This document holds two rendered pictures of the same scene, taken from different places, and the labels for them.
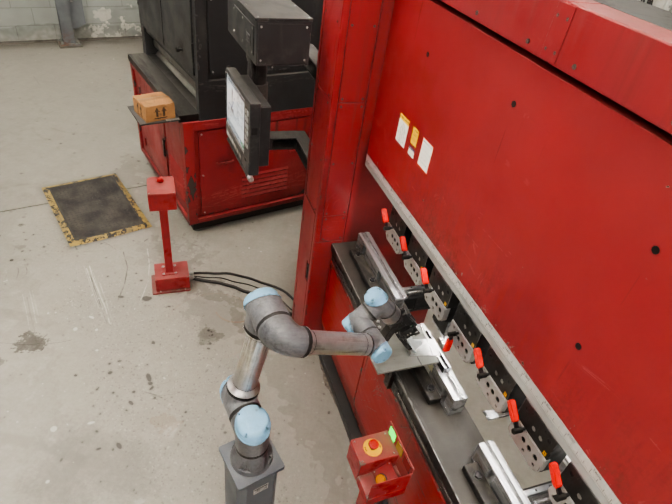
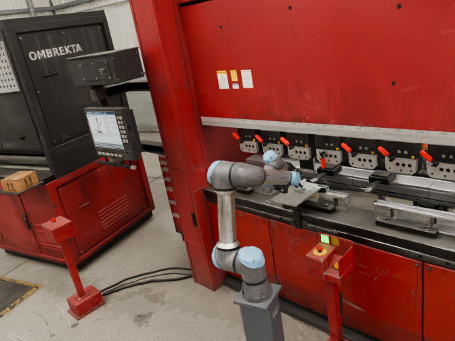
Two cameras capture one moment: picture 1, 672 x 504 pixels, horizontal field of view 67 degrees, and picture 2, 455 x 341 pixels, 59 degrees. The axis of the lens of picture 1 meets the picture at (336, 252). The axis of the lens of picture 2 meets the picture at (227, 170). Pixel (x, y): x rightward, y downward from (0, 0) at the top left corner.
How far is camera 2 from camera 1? 105 cm
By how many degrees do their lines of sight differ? 24
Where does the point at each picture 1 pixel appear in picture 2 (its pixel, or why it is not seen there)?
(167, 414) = not seen: outside the picture
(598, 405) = (421, 99)
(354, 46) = (170, 50)
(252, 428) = (254, 256)
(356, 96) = (182, 80)
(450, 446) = (360, 220)
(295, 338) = (254, 168)
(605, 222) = (370, 16)
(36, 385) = not seen: outside the picture
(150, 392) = not seen: outside the picture
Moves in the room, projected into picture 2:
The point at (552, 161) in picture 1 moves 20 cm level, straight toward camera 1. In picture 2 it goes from (326, 14) to (337, 13)
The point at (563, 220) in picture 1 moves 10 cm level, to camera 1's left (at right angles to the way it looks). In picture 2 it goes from (349, 34) to (331, 38)
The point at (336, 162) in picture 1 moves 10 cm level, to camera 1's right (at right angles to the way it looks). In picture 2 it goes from (186, 128) to (199, 124)
